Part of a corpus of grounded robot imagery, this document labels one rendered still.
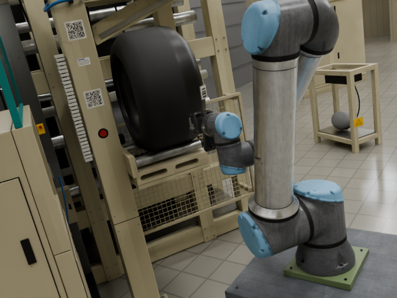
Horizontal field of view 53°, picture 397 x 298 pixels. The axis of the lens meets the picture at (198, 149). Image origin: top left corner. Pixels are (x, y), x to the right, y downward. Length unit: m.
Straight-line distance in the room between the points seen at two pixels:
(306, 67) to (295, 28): 0.19
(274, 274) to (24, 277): 0.77
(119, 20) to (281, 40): 1.40
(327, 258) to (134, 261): 1.04
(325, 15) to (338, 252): 0.72
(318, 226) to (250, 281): 0.31
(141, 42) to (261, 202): 0.91
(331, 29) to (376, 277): 0.77
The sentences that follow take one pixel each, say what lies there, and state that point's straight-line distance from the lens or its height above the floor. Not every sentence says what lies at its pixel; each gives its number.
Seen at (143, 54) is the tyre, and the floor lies 1.36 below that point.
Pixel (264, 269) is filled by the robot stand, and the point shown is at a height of 0.60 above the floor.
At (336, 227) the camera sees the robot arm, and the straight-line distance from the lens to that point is 1.31.
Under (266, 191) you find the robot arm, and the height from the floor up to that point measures 0.96.
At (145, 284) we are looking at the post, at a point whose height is 0.25.
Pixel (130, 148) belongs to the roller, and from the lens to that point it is 2.07.
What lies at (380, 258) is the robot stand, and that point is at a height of 0.60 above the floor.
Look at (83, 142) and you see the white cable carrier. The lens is 1.82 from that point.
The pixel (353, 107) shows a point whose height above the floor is 0.45.
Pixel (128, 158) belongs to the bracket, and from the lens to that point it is 1.75.
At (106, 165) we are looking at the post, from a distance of 1.85.
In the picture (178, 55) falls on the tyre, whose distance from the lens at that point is 1.71.
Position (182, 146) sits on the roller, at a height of 0.91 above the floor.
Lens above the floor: 1.42
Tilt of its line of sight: 17 degrees down
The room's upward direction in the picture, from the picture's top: 11 degrees counter-clockwise
